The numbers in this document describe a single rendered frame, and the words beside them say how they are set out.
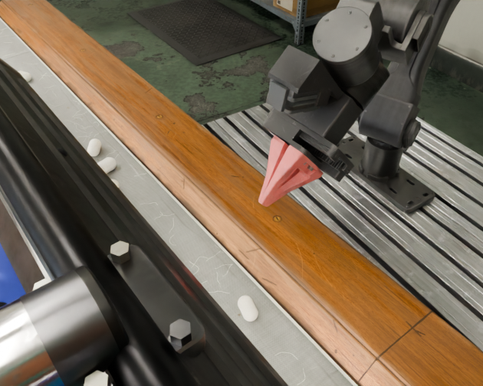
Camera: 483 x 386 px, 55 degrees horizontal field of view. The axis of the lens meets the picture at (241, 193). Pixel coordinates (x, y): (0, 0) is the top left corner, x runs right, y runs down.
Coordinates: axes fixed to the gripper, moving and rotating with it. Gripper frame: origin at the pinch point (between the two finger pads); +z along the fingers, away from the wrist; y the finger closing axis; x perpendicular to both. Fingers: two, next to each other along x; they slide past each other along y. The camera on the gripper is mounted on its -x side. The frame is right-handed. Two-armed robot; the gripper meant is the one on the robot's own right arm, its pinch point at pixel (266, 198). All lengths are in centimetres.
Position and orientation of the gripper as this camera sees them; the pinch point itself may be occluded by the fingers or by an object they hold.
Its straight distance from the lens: 54.9
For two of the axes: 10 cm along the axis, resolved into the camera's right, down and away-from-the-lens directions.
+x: 5.0, 2.9, 8.1
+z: -5.9, 8.0, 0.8
